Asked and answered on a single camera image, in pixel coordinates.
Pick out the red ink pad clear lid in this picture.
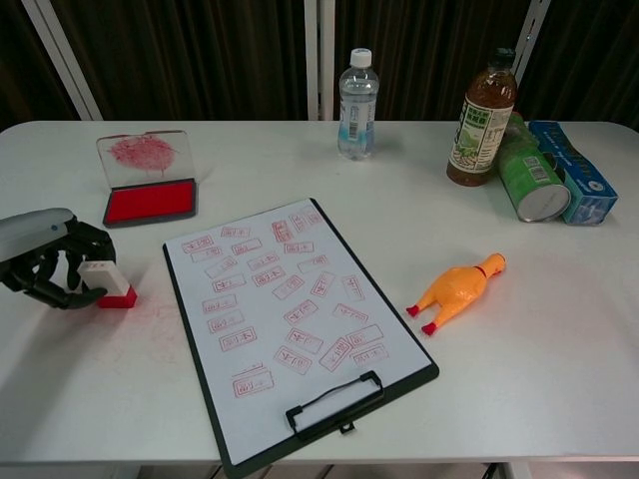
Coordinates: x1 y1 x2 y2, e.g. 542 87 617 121
95 130 200 230

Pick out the white frame post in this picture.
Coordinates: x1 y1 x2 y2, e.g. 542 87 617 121
20 0 104 122
507 0 551 117
304 0 335 122

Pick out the black clipboard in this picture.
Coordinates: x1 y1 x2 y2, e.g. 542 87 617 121
162 198 441 479

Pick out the orange rubber chicken toy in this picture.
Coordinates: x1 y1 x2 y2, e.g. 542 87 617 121
405 251 508 337

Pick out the brown tea bottle green label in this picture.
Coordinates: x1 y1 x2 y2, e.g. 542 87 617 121
445 48 518 189

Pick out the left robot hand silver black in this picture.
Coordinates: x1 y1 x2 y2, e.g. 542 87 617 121
0 207 119 311

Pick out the red and white stamp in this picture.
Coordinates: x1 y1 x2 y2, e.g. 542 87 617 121
77 258 139 311

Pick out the clear water bottle white cap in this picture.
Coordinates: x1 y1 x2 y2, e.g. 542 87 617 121
337 48 377 162

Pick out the green cylindrical can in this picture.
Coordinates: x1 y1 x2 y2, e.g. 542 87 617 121
498 112 573 224

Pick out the dark pleated curtain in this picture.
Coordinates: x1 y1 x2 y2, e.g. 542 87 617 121
0 0 639 132

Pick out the blue cardboard box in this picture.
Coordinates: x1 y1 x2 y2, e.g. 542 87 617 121
527 119 620 228

